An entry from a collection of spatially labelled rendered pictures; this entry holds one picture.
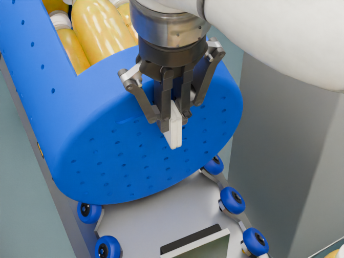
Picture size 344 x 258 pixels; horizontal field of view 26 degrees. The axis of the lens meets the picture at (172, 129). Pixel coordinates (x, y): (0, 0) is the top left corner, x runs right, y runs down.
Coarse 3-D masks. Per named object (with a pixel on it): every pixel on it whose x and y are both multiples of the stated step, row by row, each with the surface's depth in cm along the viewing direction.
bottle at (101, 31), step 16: (80, 0) 106; (96, 0) 105; (80, 16) 104; (96, 16) 103; (112, 16) 103; (80, 32) 104; (96, 32) 102; (112, 32) 101; (128, 32) 103; (96, 48) 101; (112, 48) 100
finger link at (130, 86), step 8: (120, 72) 84; (128, 80) 84; (128, 88) 84; (136, 88) 84; (136, 96) 86; (144, 96) 86; (144, 104) 88; (144, 112) 89; (152, 112) 90; (152, 120) 91
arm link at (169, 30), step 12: (132, 0) 74; (132, 12) 76; (144, 12) 73; (156, 12) 72; (132, 24) 78; (144, 24) 75; (156, 24) 74; (168, 24) 73; (180, 24) 74; (192, 24) 74; (204, 24) 76; (144, 36) 77; (156, 36) 75; (168, 36) 75; (180, 36) 75; (192, 36) 76
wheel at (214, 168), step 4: (216, 156) 116; (212, 160) 115; (216, 160) 116; (220, 160) 117; (208, 164) 114; (212, 164) 114; (216, 164) 115; (220, 164) 116; (208, 168) 114; (212, 168) 114; (216, 168) 115; (220, 168) 115; (212, 172) 115; (216, 172) 115; (220, 172) 116
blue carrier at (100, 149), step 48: (0, 0) 107; (0, 48) 111; (48, 48) 98; (48, 96) 97; (96, 96) 92; (240, 96) 102; (48, 144) 97; (96, 144) 96; (144, 144) 101; (192, 144) 107; (96, 192) 106; (144, 192) 112
